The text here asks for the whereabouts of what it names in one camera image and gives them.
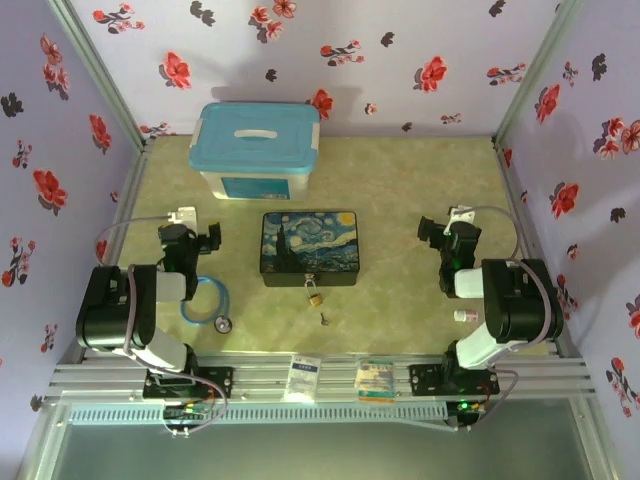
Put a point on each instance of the starry night tin box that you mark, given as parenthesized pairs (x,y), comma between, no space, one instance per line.
(310,245)

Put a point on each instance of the brass padlock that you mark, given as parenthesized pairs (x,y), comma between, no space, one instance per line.
(315,299)

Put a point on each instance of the small metal key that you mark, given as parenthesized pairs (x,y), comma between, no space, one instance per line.
(325,319)

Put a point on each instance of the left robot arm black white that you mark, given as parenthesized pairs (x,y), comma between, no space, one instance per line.
(110,310)

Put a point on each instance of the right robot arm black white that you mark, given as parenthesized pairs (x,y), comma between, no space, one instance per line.
(520,300)

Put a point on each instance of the small white bottle red cap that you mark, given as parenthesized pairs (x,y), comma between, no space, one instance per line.
(465,315)

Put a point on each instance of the blue stethoscope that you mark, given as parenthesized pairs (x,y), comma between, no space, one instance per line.
(223,324)

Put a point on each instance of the blue lidded plastic storage box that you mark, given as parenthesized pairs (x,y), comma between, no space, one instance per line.
(255,135)

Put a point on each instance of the teal labelled plastic bag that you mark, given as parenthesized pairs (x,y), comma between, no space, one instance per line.
(375,379)

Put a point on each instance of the white labelled plastic bag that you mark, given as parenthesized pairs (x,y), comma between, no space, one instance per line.
(302,377)

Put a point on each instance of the green left control board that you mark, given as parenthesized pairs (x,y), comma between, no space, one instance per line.
(185,414)

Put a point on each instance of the black right control board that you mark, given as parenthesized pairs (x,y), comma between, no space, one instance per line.
(465,412)

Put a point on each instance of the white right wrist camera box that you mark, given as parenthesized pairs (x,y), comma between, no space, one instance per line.
(462,216)

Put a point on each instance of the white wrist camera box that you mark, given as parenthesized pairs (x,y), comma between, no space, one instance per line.
(182,215)
(462,216)

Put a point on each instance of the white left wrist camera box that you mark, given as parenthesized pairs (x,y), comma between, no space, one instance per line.
(182,215)

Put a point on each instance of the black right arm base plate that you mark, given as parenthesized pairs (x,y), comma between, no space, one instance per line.
(425,379)

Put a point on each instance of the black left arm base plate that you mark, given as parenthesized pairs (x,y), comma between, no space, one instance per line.
(220,381)

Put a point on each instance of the aluminium frame rail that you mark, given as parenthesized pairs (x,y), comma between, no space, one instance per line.
(340,380)

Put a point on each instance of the aluminium corner post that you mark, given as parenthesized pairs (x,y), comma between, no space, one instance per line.
(540,65)
(95,70)

